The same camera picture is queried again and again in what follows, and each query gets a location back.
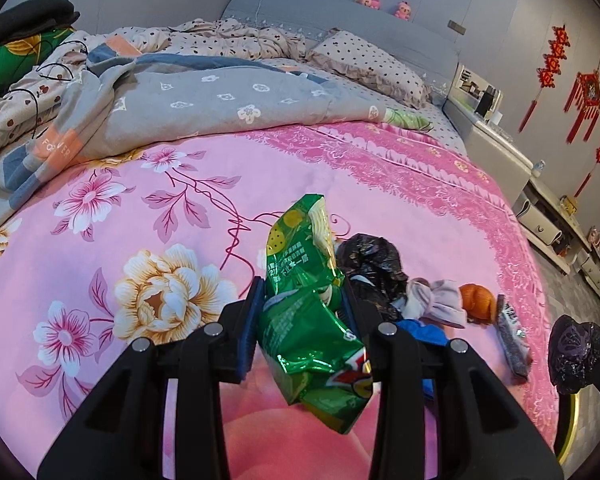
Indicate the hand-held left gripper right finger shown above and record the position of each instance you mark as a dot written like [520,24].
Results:
[359,312]

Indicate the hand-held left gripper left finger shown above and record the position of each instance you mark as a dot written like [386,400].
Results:
[246,342]

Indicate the green chip bag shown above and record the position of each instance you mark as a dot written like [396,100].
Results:
[300,340]

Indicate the blue plastic wrapper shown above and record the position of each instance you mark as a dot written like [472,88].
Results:
[425,332]

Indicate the pale pink tissue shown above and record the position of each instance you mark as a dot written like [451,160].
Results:
[440,300]

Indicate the grey snack wrapper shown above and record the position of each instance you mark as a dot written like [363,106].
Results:
[512,345]

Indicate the black plastic bag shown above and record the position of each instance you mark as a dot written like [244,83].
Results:
[370,260]

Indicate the orange peel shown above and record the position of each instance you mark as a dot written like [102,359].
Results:
[477,300]

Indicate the pink floral blanket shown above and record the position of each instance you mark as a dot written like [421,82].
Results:
[180,210]

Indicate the white low cabinet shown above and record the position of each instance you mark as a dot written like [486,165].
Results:
[545,220]

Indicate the white nightstand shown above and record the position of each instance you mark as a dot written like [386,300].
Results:
[495,155]

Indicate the black bin liner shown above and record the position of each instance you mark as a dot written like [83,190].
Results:
[577,350]

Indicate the small black device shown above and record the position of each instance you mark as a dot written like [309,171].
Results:
[486,102]

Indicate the grey floral quilt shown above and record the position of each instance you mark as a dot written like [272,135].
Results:
[180,105]

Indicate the cream dotted pillow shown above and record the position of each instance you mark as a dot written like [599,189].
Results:
[370,65]

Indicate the grey bed headboard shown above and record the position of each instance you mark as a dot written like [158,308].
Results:
[330,15]

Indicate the pink plush toy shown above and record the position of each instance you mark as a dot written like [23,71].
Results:
[403,10]
[368,2]

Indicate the black cloth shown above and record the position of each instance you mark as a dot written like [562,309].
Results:
[25,15]

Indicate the wall switch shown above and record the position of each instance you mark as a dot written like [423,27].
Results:
[457,27]

